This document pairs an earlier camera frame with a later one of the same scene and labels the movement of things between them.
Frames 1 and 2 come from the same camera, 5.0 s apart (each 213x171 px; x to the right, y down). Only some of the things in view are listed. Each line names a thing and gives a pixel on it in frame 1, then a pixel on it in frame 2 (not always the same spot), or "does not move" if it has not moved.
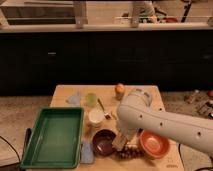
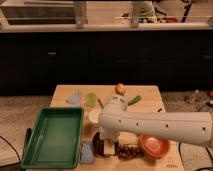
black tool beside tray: [27, 137] does not move
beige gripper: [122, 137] -> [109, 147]
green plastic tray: [56, 139] does not move
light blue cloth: [74, 100] does not move
